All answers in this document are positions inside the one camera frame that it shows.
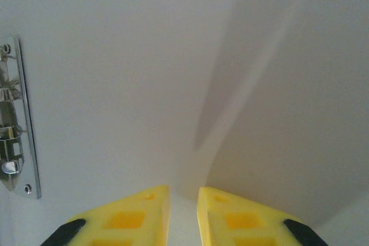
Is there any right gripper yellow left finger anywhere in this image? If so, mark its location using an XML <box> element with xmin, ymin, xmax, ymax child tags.
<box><xmin>40</xmin><ymin>184</ymin><xmax>171</xmax><ymax>246</ymax></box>

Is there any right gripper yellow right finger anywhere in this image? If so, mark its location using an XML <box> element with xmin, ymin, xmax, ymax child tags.
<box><xmin>197</xmin><ymin>186</ymin><xmax>331</xmax><ymax>246</ymax></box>

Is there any metal folder fastener clip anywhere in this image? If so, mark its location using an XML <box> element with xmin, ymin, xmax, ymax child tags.
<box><xmin>0</xmin><ymin>37</ymin><xmax>42</xmax><ymax>200</ymax></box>

